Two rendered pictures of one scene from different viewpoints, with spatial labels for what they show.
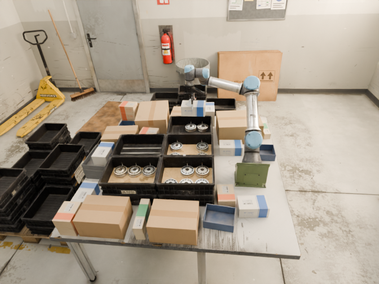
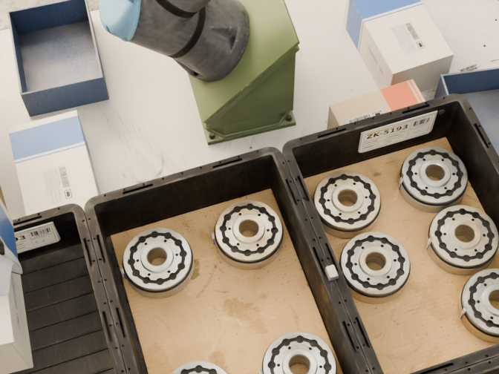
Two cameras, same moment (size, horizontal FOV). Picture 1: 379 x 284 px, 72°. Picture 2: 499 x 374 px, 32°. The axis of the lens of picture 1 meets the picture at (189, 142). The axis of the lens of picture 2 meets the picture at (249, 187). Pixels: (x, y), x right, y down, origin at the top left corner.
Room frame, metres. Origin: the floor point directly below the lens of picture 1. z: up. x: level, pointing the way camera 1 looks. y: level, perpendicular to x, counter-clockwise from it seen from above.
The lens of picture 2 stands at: (1.80, 0.45, 2.02)
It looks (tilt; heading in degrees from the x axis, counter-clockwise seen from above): 61 degrees down; 249
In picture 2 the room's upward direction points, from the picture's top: 2 degrees counter-clockwise
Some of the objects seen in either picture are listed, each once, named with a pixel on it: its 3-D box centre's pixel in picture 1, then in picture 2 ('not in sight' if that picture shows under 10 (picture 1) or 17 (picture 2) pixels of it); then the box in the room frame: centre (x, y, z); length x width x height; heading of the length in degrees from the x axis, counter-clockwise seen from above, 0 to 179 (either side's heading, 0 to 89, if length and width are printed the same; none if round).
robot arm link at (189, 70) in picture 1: (189, 72); not in sight; (1.97, -0.03, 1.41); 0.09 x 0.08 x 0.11; 79
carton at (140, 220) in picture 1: (142, 215); not in sight; (1.10, 0.34, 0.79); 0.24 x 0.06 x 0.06; 174
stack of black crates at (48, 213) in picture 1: (52, 210); not in sight; (1.64, 1.33, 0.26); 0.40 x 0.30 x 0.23; 172
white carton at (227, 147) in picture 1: (230, 147); (59, 179); (1.83, -0.37, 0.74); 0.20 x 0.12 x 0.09; 85
